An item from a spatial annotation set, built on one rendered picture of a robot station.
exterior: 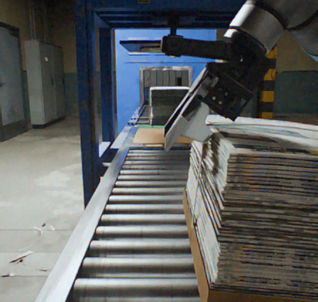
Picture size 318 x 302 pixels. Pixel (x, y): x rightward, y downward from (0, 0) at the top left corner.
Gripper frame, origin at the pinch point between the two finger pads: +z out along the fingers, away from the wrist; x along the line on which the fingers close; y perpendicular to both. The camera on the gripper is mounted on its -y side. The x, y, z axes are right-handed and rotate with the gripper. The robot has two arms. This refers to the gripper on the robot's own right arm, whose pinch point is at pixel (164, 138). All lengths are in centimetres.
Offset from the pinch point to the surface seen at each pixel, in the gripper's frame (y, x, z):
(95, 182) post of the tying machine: -5, 102, 54
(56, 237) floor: -7, 157, 127
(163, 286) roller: 13.5, -5.7, 20.0
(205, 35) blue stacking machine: 6, 332, -80
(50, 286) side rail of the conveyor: -2.1, -6.1, 30.3
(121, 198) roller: 3.3, 33.1, 26.3
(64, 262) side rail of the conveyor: -1.9, 0.7, 30.1
